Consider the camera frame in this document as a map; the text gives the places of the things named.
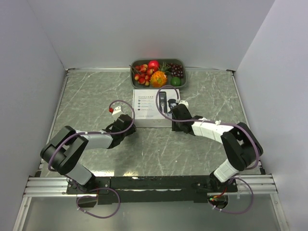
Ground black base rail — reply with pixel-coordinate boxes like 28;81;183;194
66;175;238;205

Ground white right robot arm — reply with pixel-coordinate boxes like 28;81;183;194
170;103;263;192

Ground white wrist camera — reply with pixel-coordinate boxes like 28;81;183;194
176;99;189;108
109;106;124;120

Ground white hair clipper box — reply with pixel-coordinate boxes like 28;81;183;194
133;89;180;128

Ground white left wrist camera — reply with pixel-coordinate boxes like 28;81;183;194
109;106;124;120

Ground dark grape bunch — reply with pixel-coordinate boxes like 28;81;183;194
168;63;184;78

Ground green lime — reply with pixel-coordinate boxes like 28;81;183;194
170;77;181;87

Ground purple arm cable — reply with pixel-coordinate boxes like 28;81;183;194
48;100;136;219
155;85;262;215

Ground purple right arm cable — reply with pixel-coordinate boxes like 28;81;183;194
155;85;262;215

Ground red yellow cherry bunch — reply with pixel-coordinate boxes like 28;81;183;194
131;64;155;87

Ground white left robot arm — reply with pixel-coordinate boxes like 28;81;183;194
40;114;136;193

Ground grey fruit tray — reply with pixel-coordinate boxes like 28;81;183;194
130;58;187;89

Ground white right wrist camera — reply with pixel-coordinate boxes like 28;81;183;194
176;99;189;108

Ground red apple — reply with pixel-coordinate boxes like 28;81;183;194
148;60;160;71

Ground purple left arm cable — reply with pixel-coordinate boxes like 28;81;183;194
48;100;136;219

